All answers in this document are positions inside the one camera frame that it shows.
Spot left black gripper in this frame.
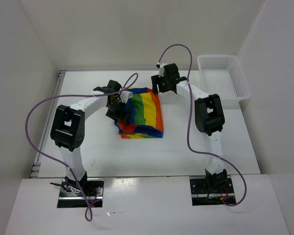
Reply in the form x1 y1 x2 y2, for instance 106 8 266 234
105 99 133 125

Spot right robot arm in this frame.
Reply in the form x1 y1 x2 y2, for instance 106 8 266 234
151 62 227 193

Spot rainbow striped shorts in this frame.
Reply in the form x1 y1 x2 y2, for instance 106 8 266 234
115 87 164 139

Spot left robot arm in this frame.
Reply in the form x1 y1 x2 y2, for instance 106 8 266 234
50 80 133 196

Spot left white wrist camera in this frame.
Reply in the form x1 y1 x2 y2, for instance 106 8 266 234
120 91 133 103

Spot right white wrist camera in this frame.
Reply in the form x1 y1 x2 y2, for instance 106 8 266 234
156 62 167 77

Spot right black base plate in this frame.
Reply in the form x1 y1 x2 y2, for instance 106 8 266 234
189 176 236 206

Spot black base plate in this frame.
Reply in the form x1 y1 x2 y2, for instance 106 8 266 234
57 178 104 209
189 176 236 206

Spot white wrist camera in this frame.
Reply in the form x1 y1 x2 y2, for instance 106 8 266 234
156 62 167 77
120 91 133 103

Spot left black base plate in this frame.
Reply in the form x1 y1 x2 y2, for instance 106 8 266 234
57 178 104 209

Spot white plastic basket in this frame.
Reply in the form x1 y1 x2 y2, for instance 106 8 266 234
197 54 251 105

